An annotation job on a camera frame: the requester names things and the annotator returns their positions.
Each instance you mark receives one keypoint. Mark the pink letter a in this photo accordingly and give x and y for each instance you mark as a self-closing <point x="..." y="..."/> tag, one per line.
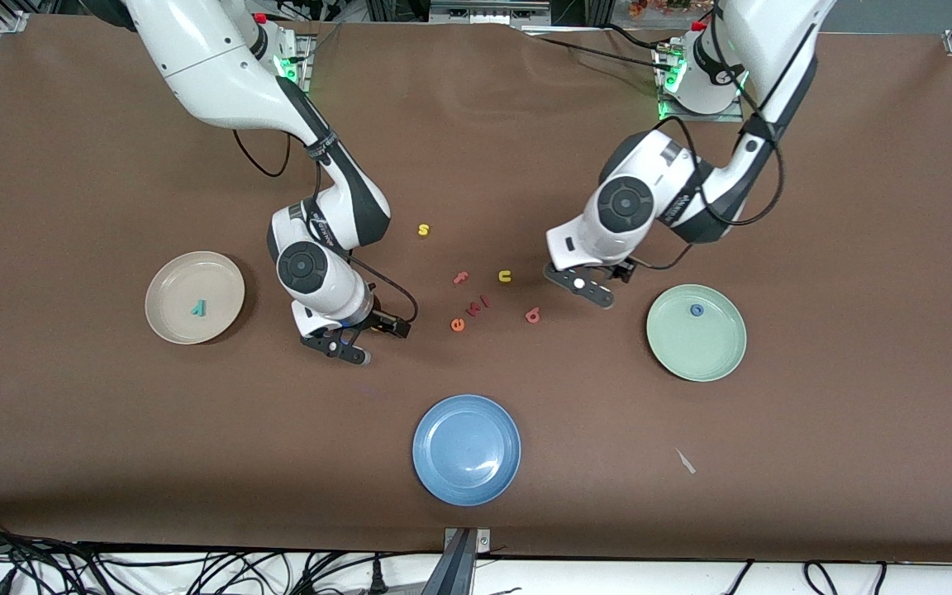
<point x="530" y="316"/>

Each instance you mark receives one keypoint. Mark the teal letter y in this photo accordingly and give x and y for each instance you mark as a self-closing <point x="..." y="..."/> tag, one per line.
<point x="198" y="311"/>

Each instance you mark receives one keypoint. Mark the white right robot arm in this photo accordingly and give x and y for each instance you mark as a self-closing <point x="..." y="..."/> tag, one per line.
<point x="211" y="74"/>

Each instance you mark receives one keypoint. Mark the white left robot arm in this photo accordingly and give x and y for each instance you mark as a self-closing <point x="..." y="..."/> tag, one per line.
<point x="633" y="207"/>

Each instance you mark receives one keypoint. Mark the pale green round plate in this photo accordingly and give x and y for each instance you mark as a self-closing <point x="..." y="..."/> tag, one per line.
<point x="707" y="351"/>

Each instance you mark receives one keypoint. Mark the blue round plate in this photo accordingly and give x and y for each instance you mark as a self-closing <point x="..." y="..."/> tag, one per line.
<point x="466" y="449"/>

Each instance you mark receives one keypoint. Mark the brown table cover sheet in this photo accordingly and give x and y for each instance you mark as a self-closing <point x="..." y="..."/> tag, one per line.
<point x="476" y="149"/>

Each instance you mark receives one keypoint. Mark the beige round plate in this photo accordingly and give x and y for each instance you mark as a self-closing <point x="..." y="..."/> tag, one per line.
<point x="170" y="289"/>

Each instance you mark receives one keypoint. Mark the small white paper scrap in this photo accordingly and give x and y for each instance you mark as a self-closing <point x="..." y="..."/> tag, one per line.
<point x="685" y="461"/>

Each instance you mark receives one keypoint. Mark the black aluminium profile bar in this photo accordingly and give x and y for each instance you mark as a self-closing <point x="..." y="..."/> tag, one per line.
<point x="455" y="570"/>

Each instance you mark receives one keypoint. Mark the black power plug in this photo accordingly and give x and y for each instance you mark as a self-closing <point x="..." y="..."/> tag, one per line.
<point x="377" y="578"/>

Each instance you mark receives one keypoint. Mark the orange flower decoration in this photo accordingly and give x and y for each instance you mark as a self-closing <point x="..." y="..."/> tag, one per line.
<point x="649" y="8"/>

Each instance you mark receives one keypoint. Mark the metal background rack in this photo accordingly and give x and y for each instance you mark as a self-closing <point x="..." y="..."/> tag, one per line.
<point x="484" y="10"/>

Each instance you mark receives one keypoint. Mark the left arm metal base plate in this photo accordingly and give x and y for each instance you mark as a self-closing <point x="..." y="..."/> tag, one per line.
<point x="666" y="99"/>

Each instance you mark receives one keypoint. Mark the metal table edge bracket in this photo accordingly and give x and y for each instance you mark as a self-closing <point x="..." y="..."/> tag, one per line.
<point x="480" y="539"/>

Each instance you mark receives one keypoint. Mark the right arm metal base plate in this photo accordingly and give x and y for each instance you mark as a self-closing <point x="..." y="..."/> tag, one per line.
<point x="302" y="58"/>

